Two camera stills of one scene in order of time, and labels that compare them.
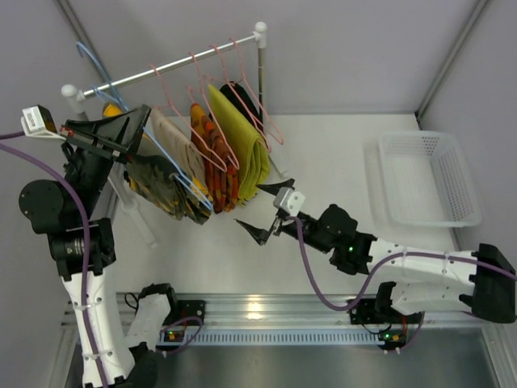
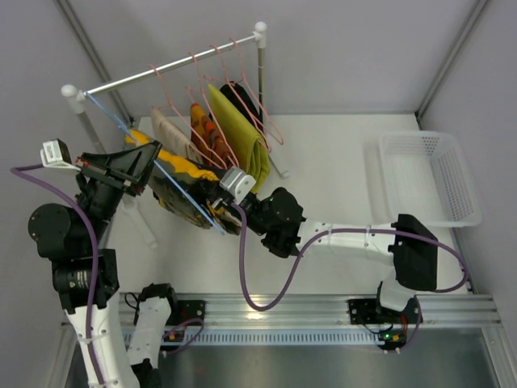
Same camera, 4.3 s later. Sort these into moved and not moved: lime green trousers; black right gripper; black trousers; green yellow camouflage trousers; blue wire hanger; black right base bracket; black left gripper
Moved: blue wire hanger; black right gripper; green yellow camouflage trousers; black left gripper
Not moved: lime green trousers; black trousers; black right base bracket
